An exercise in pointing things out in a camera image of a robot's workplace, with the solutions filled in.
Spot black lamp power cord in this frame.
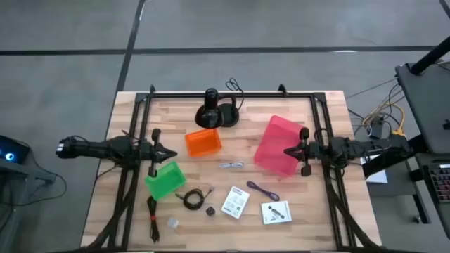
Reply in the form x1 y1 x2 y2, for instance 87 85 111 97
224 77 245 110

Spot dark grey side desk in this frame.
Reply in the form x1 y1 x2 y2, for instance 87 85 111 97
361 62 450 240

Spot black gooseneck desk lamp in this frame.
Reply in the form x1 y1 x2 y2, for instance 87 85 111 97
195 87 240 129

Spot white cable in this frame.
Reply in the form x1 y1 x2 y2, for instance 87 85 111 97
218 160 245 170

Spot black backlit keyboard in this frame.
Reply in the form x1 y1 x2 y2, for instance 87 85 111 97
423 163 450 204

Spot orange plastic basket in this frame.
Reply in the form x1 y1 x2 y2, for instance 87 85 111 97
184 128 223 158

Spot purple braided cable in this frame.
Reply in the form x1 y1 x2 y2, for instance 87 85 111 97
246 181 281 202

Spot black pole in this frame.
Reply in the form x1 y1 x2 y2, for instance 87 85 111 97
409 34 450 76

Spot black device with blue light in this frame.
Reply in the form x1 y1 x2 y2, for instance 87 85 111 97
0 135 31 164

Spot black power brick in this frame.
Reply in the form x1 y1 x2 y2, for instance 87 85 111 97
371 117 387 138

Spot grey metal stand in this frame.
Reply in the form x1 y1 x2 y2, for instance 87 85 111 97
0 160 68 253

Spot green plastic basket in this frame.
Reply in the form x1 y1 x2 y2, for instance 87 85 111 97
144 160 187 202

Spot yellow floor cables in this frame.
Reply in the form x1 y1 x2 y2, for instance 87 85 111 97
361 87 407 138

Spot black aluminium table frame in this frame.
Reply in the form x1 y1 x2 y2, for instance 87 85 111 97
84 84 379 252

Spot white printed paper sheet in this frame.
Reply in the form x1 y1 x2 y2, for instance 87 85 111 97
360 154 389 185

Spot black cable with red tie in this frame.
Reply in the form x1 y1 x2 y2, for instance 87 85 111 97
146 195 161 244

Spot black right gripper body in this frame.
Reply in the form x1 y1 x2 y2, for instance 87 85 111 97
300 126 321 178

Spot pink plastic bin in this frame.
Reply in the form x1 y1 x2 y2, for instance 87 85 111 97
253 115 307 178

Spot white card reader box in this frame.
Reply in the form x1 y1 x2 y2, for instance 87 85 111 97
260 200 293 226
220 186 251 220

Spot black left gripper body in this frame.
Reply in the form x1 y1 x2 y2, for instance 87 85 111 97
139 128 162 178

